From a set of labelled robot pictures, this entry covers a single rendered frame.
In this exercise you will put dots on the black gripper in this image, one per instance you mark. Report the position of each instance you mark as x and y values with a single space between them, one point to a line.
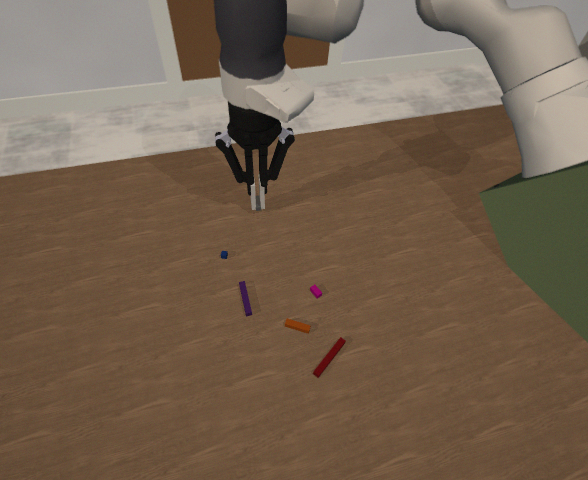
254 121

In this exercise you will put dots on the purple rod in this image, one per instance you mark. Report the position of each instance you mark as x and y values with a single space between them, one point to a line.
245 298

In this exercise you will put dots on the magenta rectangular block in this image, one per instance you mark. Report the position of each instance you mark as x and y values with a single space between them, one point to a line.
315 290

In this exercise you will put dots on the red rod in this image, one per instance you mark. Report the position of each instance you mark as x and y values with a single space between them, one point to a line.
329 357

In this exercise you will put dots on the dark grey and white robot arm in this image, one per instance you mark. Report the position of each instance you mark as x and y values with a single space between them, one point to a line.
549 113

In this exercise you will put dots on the orange rod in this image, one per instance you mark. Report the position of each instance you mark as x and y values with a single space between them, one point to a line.
297 326

